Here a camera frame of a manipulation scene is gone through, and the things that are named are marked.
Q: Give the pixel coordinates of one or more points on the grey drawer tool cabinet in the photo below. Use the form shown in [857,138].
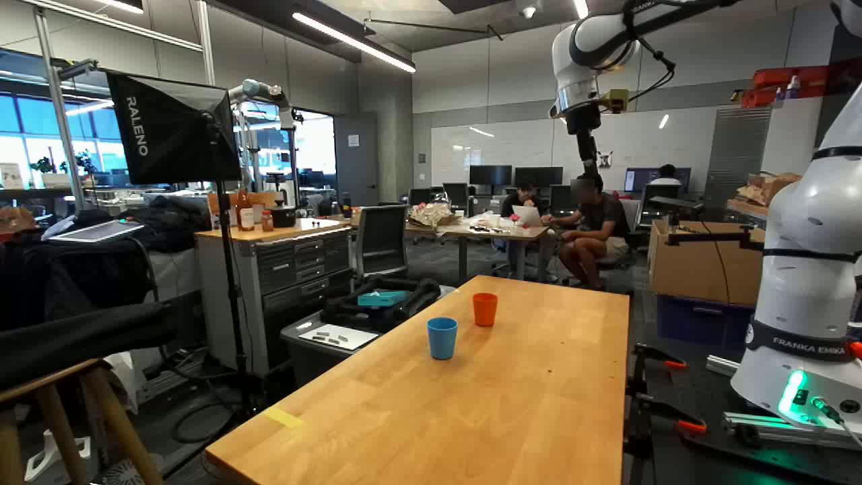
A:
[287,280]

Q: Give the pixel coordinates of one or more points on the brown cardboard box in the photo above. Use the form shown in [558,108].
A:
[703,266]

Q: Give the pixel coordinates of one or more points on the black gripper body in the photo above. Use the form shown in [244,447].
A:
[582,119]

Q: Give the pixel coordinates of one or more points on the black pot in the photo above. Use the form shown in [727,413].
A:
[283,218]

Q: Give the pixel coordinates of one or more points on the blue storage bin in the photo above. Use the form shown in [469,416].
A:
[703,324]

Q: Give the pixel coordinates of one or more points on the black photo softbox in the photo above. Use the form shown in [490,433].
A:
[175,130]

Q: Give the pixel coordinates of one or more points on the blue plastic cup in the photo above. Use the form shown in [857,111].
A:
[442,337]

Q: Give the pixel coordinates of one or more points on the grey plastic box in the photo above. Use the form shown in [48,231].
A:
[323,343]

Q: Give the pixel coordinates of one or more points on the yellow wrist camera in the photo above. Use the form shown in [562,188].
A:
[614,99]

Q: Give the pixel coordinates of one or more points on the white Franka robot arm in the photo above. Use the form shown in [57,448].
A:
[809,243]

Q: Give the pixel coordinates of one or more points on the teal case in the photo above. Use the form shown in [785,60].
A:
[384,300]

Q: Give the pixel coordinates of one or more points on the seated person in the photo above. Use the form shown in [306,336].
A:
[595,231]

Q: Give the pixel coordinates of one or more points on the yellow tape strip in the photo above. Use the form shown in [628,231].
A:
[287,418]

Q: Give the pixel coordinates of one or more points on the black light stand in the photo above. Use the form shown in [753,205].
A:
[233,270]

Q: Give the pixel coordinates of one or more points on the orange plastic cup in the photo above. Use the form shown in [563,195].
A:
[485,311]

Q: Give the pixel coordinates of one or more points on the black duffel bag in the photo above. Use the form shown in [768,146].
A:
[395,311]

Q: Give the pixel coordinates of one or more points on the wooden stool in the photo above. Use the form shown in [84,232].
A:
[63,406]

